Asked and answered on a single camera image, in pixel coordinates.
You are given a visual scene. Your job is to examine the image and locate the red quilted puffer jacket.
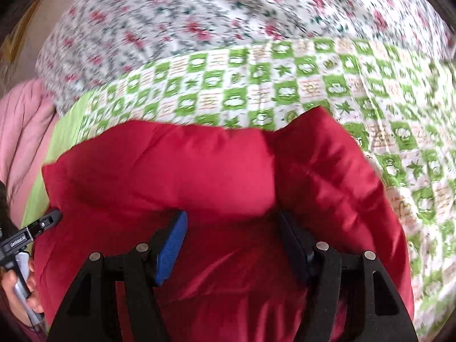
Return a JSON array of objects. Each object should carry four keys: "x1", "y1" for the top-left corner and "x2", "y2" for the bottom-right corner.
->
[{"x1": 34, "y1": 108, "x2": 414, "y2": 341}]

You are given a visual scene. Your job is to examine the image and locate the person's left hand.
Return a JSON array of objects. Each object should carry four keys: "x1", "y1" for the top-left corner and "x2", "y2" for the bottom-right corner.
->
[{"x1": 1, "y1": 258, "x2": 43, "y2": 327}]

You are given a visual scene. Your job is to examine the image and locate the pink folded blanket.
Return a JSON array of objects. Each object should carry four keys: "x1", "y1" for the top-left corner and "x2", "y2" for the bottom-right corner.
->
[{"x1": 1, "y1": 79, "x2": 58, "y2": 226}]

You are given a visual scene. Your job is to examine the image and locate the green patterned bed sheet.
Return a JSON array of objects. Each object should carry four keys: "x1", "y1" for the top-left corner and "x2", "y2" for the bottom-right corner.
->
[{"x1": 45, "y1": 38, "x2": 455, "y2": 341}]

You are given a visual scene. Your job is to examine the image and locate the floral white quilt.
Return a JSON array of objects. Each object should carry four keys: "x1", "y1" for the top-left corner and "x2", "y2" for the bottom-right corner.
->
[{"x1": 36, "y1": 0, "x2": 455, "y2": 114}]

